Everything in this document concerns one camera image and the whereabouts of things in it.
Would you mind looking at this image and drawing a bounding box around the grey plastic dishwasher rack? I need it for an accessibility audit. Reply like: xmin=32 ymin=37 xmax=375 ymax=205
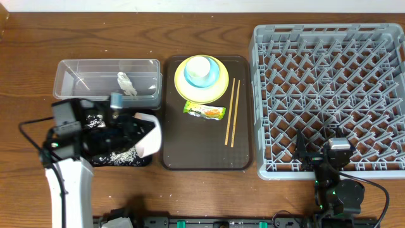
xmin=249 ymin=23 xmax=404 ymax=181

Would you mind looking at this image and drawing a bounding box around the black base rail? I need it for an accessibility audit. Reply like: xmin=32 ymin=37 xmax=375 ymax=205
xmin=92 ymin=208 xmax=377 ymax=228

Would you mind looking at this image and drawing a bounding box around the right wooden chopstick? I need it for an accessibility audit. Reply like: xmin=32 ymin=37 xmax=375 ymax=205
xmin=230 ymin=80 xmax=240 ymax=148

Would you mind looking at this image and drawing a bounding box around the white cup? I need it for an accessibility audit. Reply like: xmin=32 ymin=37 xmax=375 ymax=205
xmin=185 ymin=56 xmax=211 ymax=79

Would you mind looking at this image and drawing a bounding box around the left wooden chopstick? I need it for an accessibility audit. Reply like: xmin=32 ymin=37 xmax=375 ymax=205
xmin=225 ymin=79 xmax=235 ymax=146

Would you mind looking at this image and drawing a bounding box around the clear plastic bin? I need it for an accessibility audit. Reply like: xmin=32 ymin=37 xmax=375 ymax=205
xmin=53 ymin=59 xmax=163 ymax=110

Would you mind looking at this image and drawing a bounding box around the black waste tray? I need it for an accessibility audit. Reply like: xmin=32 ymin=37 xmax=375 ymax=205
xmin=78 ymin=108 xmax=161 ymax=167

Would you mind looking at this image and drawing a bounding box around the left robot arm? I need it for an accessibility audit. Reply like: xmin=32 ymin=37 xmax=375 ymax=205
xmin=41 ymin=98 xmax=144 ymax=227

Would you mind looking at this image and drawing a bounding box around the rice pile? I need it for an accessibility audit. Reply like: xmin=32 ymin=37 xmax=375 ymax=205
xmin=86 ymin=114 xmax=139 ymax=167

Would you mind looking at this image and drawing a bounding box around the yellow plate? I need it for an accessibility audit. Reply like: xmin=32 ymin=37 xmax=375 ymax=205
xmin=174 ymin=54 xmax=229 ymax=104

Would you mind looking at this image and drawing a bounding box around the white tissue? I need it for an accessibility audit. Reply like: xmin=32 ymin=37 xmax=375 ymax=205
xmin=117 ymin=72 xmax=137 ymax=96

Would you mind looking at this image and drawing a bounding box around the dark brown serving tray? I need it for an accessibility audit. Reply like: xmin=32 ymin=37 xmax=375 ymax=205
xmin=161 ymin=56 xmax=254 ymax=171

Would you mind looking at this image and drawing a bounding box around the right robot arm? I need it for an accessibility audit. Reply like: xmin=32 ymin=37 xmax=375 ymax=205
xmin=293 ymin=130 xmax=365 ymax=227

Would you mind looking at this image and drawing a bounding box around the wooden chopstick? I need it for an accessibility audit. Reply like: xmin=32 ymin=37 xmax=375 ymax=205
xmin=225 ymin=79 xmax=235 ymax=146
xmin=230 ymin=80 xmax=240 ymax=148

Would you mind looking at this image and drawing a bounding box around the white bowl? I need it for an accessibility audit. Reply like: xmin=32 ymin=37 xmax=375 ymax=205
xmin=135 ymin=113 xmax=162 ymax=158

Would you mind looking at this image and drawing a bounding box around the green orange snack wrapper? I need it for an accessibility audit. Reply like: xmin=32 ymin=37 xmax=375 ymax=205
xmin=183 ymin=101 xmax=226 ymax=120

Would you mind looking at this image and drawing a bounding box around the light blue bowl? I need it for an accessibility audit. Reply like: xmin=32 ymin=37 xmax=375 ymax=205
xmin=184 ymin=56 xmax=220 ymax=88

